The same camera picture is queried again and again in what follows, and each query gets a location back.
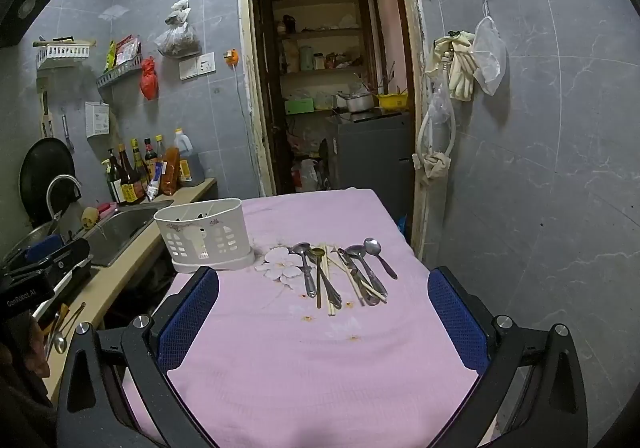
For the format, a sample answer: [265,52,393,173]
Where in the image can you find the beige kitchen counter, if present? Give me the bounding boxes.
[42,178,218,404]

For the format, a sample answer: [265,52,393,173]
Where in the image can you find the pink floral tablecloth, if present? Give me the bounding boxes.
[122,187,483,448]

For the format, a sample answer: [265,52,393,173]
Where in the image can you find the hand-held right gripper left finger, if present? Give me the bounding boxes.
[56,266,236,448]

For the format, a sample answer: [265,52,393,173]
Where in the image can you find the knife in wooden holder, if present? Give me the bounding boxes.
[39,90,55,139]

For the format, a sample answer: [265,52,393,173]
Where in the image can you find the large oil jug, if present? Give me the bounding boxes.
[172,128,206,188]

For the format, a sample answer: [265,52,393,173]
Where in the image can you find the steel sink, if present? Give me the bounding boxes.
[80,199,175,268]

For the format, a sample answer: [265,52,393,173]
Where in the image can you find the dry plant twigs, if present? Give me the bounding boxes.
[352,60,401,96]

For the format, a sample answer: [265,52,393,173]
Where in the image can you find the white wall box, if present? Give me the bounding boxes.
[84,100,111,139]

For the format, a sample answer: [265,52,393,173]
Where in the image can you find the grey washing machine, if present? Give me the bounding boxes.
[334,110,416,239]

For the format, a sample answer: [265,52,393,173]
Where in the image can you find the orange seasoning packet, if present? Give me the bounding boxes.
[161,147,181,196]

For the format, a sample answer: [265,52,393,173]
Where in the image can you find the metal bowl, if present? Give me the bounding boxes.
[0,220,56,269]

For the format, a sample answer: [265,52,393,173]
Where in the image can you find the thin metal stick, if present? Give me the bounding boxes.
[59,302,87,335]

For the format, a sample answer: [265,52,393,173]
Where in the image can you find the steel faucet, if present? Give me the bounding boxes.
[46,174,83,234]

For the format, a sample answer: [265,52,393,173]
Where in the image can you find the grey wall shelf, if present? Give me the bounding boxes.
[96,53,143,89]

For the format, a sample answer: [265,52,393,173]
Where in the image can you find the dark wooden door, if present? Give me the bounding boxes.
[255,0,281,196]

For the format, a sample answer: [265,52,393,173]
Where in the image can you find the brass spoon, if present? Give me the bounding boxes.
[307,248,327,310]

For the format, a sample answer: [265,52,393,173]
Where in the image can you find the white wall basket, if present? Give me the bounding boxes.
[35,42,93,70]

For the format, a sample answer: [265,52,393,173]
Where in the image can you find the clear bag of dried goods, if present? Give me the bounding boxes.
[154,20,201,59]

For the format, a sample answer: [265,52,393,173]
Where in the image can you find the red snack packet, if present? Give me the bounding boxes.
[116,34,142,66]

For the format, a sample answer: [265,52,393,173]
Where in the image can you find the white plastic bag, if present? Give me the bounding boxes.
[167,0,193,24]

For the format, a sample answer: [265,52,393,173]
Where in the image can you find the white cable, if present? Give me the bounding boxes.
[232,68,251,129]

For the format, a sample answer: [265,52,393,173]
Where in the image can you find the wooden shelf unit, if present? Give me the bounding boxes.
[272,0,373,119]

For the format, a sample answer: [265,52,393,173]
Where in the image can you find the knotted cream rag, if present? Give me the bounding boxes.
[412,150,453,189]

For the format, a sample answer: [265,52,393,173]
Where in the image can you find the cream door frame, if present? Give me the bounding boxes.
[237,0,431,259]

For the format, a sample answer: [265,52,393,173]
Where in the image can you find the person's left forearm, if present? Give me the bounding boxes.
[0,363,58,448]

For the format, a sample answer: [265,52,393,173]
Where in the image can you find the wooden stick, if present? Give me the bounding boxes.
[32,38,96,48]

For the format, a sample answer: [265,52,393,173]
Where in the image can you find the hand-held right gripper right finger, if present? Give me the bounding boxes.
[426,266,588,448]

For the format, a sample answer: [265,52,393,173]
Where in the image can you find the person's left hand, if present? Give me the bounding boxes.
[22,320,51,376]

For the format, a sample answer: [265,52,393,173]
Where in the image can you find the white plastic utensil holder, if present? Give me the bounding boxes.
[153,198,257,274]

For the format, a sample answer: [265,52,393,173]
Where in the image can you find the red plastic bag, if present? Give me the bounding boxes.
[140,56,160,101]

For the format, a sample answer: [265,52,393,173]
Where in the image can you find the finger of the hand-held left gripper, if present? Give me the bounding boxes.
[24,234,65,263]
[30,239,92,279]

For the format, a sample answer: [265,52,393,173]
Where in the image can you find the black wok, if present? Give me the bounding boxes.
[19,138,77,224]

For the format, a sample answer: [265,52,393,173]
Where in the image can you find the metal pot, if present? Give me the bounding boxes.
[340,90,376,114]

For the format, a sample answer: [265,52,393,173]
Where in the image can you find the cream rubber gloves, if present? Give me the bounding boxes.
[425,30,477,103]

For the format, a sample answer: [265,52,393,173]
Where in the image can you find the white blue packet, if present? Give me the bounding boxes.
[146,163,168,201]

